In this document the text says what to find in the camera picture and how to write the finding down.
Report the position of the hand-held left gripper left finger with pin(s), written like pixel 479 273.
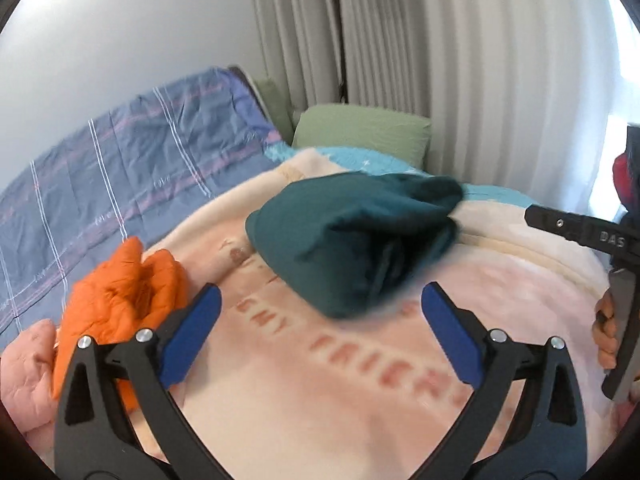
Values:
pixel 192 330

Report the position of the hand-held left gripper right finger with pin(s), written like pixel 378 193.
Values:
pixel 452 335

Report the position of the large green pillow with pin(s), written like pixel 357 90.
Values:
pixel 360 130

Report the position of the orange puffer jacket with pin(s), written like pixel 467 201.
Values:
pixel 115 290

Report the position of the teal fleece garment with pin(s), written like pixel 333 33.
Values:
pixel 350 240

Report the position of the person's right hand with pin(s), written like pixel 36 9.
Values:
pixel 605 335

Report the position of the small green pillow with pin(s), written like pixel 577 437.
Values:
pixel 272 110

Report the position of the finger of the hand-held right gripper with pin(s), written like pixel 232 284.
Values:
pixel 555 222

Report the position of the pink plush blanket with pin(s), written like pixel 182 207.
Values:
pixel 325 410

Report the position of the white pleated curtain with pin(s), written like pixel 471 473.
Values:
pixel 475 60

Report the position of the pink puffer jacket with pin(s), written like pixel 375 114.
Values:
pixel 25 375

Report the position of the blue plaid quilt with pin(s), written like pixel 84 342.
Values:
pixel 125 160

